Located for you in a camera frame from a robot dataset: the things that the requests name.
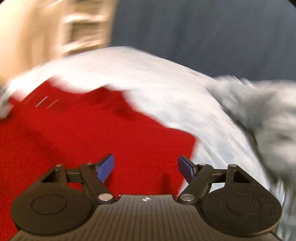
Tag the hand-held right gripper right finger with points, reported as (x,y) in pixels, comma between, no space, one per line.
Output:
(186,169)

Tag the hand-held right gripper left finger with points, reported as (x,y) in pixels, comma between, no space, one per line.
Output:
(106,168)

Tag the red knit sweater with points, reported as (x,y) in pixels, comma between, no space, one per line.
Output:
(81,129)

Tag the bed with light blue sheet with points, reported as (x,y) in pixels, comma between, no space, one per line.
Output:
(161,81)

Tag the grey-blue fleece blanket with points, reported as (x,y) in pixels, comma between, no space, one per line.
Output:
(266,111)

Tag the white shelf unit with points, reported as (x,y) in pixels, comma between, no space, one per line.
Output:
(81,30)

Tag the dark blue curtain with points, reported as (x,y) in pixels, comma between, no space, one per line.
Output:
(196,27)

